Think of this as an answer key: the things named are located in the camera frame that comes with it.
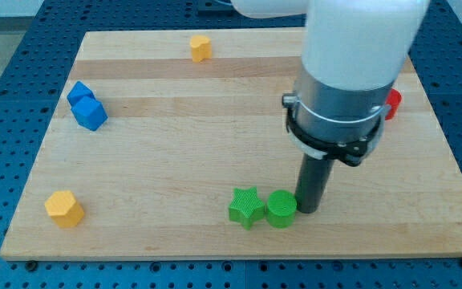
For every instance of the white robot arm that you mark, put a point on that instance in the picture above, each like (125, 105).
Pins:
(352, 53)

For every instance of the wooden board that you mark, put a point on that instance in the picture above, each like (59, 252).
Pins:
(156, 179)

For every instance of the green star block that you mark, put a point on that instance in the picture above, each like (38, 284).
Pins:
(246, 208)

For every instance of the green cylinder block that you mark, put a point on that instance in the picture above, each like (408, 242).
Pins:
(281, 209)

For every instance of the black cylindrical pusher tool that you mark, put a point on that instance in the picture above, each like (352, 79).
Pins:
(312, 180)

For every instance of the yellow heart block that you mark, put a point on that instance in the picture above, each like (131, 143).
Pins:
(201, 48)

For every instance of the blue cube block front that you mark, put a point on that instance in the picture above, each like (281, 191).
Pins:
(89, 113)

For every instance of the blue block rear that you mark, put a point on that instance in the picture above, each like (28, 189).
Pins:
(79, 91)

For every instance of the red block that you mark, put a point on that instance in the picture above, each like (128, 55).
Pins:
(394, 99)

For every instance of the yellow hexagon block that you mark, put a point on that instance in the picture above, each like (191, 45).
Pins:
(64, 209)

